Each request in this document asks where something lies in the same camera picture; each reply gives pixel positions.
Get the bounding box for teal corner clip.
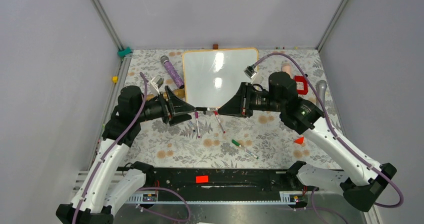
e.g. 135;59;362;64
117;47;133;58

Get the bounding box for red box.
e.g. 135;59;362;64
293;75;309;95

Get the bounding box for green capped white marker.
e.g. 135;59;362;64
231;139;259;160

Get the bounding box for magenta capped white marker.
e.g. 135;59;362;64
194;111;201;139

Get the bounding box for yellow small cube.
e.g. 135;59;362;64
112;76;119;84

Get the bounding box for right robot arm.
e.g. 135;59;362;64
217;71;397;212

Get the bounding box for pink beige microphone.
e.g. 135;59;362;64
281;62;293;79

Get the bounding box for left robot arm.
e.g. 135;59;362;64
56;85;196;224

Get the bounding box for floral table mat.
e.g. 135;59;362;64
119;49;340;169

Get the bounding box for yellow framed whiteboard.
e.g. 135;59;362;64
182;47;259;108

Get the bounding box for purple glitter microphone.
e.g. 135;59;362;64
160;55;185;89

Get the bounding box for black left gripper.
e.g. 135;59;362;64
135;85;197;126

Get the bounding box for red capped white marker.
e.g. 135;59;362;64
213;111;226;134

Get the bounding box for red triangular block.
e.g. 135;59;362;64
293;136;305;145

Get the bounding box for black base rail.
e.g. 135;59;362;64
105;162;313;205

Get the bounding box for red tape label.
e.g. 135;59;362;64
195;175;209;184

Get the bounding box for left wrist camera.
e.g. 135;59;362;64
148;75;164;96

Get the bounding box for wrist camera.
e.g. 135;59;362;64
243;65;258;84
148;75;164;96

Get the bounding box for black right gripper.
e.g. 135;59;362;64
218;81;285;118

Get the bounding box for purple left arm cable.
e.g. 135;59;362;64
71;71;191;224

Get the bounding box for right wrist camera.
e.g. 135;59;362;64
243;65;258;84

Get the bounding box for silver microphone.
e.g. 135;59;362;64
315;79;328;110

